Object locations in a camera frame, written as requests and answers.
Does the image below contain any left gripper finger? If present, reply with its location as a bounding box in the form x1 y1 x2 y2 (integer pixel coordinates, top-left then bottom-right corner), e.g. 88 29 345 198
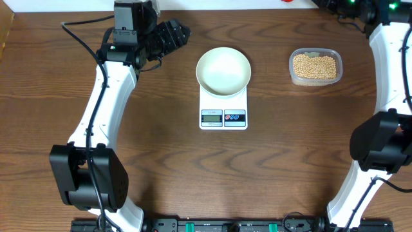
173 25 191 48
165 20 183 35

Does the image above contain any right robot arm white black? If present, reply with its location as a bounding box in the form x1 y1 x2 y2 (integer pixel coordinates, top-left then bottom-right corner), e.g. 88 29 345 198
310 0 411 231

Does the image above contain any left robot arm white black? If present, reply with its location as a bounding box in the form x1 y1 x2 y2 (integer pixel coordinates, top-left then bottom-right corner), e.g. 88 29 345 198
50 20 191 231

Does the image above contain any cream round bowl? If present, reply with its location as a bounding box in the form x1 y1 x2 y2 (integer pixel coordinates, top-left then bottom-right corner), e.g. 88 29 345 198
196 47 252 98

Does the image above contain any white digital kitchen scale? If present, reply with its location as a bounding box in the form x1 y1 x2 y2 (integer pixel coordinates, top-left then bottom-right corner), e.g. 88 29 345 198
199 88 248 130

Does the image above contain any clear plastic container of soybeans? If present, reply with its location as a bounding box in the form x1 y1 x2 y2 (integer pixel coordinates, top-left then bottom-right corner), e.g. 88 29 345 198
289 48 343 86

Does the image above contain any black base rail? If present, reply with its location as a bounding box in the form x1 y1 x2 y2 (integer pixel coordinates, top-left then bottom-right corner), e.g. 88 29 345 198
70 217 395 232

